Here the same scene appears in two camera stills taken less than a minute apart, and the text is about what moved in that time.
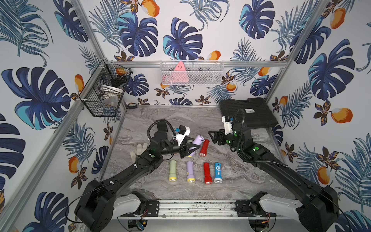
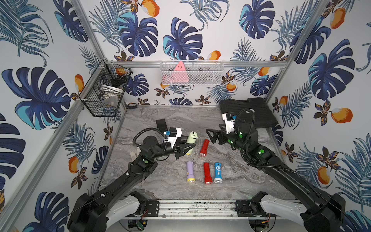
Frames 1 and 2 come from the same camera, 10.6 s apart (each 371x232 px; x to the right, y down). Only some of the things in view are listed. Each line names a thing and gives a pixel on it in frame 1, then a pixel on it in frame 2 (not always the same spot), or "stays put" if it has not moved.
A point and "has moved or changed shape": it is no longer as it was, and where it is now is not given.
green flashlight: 173,175 has moved or changed shape
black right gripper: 221,134 stays put
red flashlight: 204,149 stays put
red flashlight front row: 207,178 stays put
